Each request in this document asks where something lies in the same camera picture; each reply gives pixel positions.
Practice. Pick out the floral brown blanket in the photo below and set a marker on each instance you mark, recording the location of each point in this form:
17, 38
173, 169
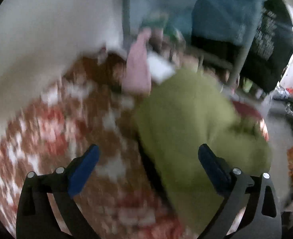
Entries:
62, 134

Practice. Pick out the pink cloth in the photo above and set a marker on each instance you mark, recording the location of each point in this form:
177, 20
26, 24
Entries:
136, 69

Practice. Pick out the black printed garment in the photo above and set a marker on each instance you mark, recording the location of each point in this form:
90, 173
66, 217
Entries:
268, 44

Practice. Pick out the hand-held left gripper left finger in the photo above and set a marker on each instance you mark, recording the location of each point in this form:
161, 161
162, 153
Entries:
84, 170

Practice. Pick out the green hooded jacket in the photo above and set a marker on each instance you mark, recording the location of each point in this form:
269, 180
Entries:
186, 119

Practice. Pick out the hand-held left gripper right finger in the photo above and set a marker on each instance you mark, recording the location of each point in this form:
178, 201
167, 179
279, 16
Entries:
213, 170

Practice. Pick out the light blue hanging cloth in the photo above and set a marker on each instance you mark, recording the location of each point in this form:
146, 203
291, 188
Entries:
211, 7

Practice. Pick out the white folded cloth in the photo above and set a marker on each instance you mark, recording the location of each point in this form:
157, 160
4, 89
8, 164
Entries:
160, 67

